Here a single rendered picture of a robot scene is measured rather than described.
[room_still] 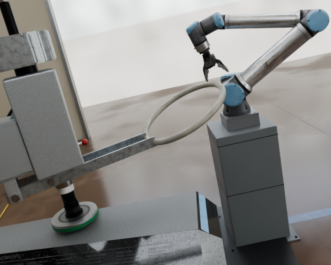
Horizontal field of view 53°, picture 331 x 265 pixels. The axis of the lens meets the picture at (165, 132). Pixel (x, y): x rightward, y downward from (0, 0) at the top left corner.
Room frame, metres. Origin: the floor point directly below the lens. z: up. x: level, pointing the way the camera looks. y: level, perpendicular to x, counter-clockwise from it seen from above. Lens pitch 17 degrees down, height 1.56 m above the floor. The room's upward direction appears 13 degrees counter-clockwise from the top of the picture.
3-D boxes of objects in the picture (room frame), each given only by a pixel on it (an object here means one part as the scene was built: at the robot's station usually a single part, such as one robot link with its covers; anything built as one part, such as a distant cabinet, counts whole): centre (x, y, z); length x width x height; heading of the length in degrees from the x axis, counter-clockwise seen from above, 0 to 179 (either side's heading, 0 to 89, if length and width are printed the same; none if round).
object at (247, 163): (2.21, -0.51, 0.43); 0.50 x 0.50 x 0.85; 89
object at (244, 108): (2.21, -0.51, 0.99); 0.19 x 0.19 x 0.10
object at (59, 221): (1.41, 0.50, 0.85); 0.21 x 0.21 x 0.01
